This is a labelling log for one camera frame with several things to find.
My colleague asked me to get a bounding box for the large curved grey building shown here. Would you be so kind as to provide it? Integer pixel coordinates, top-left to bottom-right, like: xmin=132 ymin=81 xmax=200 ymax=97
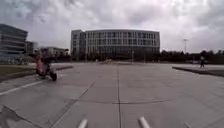
xmin=70 ymin=28 xmax=161 ymax=62

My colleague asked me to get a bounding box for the grey paved plaza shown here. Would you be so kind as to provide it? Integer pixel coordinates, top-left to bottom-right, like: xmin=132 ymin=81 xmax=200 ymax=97
xmin=0 ymin=61 xmax=224 ymax=128

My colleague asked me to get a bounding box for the low distant building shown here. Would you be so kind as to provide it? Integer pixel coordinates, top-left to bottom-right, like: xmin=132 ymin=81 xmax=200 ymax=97
xmin=39 ymin=46 xmax=70 ymax=58

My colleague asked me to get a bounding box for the robot's own part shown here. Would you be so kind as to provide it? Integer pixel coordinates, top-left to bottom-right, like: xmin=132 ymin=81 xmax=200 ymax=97
xmin=138 ymin=116 xmax=151 ymax=128
xmin=77 ymin=117 xmax=89 ymax=128

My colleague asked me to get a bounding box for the person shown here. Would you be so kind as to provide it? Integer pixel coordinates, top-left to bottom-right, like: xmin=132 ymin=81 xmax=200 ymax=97
xmin=199 ymin=55 xmax=206 ymax=69
xmin=34 ymin=50 xmax=58 ymax=82

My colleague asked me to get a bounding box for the tall lamp pole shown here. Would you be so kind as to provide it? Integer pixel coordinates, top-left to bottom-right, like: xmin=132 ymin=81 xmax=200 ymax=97
xmin=182 ymin=38 xmax=189 ymax=54

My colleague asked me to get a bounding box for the row of dark trees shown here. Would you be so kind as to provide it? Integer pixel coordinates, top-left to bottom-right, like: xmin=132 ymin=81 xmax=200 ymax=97
xmin=159 ymin=49 xmax=224 ymax=66

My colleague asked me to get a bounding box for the dark raised planting bed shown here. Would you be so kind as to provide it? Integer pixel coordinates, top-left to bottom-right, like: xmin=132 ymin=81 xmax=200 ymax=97
xmin=172 ymin=66 xmax=224 ymax=78

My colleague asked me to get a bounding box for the grass bed with kerb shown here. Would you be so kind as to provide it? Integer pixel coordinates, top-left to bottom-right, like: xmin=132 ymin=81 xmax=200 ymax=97
xmin=0 ymin=64 xmax=74 ymax=83

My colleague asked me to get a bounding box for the dark glass building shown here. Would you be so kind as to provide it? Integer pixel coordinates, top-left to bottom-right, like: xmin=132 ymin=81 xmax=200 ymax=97
xmin=0 ymin=23 xmax=35 ymax=65

